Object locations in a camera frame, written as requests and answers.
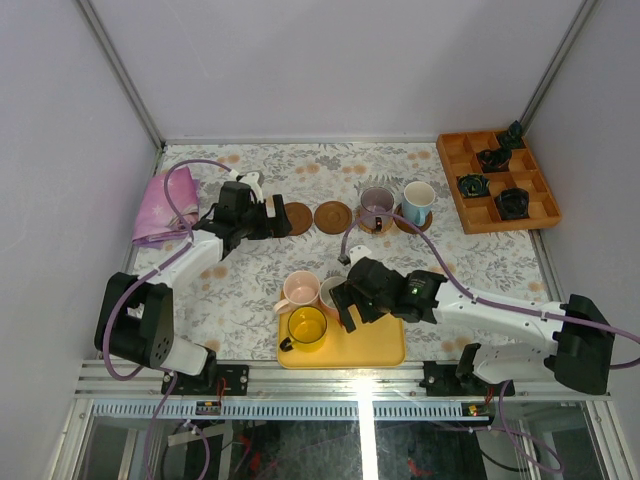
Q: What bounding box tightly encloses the white mug pink handle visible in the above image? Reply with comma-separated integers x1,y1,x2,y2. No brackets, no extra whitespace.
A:
319,276,346,320

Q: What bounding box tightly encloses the brown wooden coaster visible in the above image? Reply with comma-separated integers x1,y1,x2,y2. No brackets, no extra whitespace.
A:
394,205,433,235
314,201,353,235
285,202,313,236

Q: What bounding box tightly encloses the light pink mug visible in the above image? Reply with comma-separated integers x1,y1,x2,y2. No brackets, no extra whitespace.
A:
273,271,321,315

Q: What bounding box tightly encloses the woven rattan coaster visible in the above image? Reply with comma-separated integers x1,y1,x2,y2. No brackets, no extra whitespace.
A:
355,206,393,235

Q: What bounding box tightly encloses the purple mug black handle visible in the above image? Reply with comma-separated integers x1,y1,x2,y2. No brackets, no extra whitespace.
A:
360,187,394,221

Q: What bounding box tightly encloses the light blue mug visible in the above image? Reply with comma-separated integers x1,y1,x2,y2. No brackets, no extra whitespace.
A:
401,181,436,227

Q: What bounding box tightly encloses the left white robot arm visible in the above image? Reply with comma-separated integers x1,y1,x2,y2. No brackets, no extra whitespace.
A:
94,181,292,395

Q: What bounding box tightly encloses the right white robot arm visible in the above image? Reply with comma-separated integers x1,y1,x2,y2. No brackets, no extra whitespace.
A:
330,254,614,395

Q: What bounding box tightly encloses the yellow plastic tray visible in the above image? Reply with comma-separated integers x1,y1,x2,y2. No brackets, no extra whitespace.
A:
276,300,406,369

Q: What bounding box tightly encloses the pink purple folded cloth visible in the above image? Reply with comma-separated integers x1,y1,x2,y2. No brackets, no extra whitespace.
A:
132,167,199,248

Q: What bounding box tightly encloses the black yellow part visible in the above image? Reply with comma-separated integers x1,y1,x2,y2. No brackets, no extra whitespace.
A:
457,173,490,198

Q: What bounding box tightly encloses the orange compartment tray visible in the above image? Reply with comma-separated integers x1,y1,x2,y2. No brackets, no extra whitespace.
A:
437,130,562,234

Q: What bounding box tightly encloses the black part lower compartment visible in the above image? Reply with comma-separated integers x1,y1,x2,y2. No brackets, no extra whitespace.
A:
494,188,529,221

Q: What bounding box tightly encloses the black part compartment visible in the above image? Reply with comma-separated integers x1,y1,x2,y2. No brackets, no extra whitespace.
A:
494,188,529,221
476,147,512,173
496,121,524,150

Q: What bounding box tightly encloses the black part top compartment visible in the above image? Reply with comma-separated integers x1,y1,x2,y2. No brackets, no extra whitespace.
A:
496,121,524,150

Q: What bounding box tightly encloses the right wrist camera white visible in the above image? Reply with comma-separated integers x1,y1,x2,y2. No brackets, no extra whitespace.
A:
347,245,372,267

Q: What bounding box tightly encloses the yellow mug black handle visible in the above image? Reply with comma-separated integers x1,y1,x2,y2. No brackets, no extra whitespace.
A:
279,306,328,353

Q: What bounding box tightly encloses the aluminium front rail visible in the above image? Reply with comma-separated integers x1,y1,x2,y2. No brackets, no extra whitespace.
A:
74,358,612,401

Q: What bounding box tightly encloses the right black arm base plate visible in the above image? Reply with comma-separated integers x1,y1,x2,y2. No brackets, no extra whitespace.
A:
420,361,505,397

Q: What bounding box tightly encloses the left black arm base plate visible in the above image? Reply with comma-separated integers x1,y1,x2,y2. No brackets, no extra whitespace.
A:
171,364,249,397

